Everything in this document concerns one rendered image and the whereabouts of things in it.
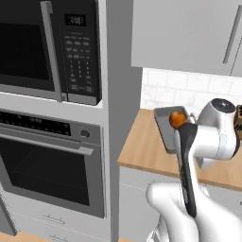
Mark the black microwave oven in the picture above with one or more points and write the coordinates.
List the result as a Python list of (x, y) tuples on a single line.
[(80, 63)]

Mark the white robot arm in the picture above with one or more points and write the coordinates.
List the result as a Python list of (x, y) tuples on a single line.
[(211, 141)]

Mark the steel built-in oven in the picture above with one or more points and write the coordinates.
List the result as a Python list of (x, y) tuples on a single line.
[(47, 170)]

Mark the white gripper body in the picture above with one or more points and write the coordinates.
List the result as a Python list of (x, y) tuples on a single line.
[(206, 163)]

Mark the orange brown food piece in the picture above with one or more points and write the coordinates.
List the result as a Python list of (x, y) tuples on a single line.
[(177, 119)]

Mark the grey tall appliance cabinet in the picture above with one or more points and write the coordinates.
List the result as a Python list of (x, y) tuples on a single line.
[(121, 78)]

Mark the white base cabinet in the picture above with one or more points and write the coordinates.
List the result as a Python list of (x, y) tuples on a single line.
[(135, 201)]

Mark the grey wall cupboard door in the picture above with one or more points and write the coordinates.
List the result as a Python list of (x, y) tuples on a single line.
[(179, 34), (238, 63)]

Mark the grey rectangular container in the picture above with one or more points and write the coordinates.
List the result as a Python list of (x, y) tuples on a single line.
[(165, 129)]

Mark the brown knife block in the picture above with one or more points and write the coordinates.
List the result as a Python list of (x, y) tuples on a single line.
[(238, 121)]

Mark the grey oven knob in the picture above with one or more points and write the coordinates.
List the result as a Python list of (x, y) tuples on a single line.
[(84, 133)]

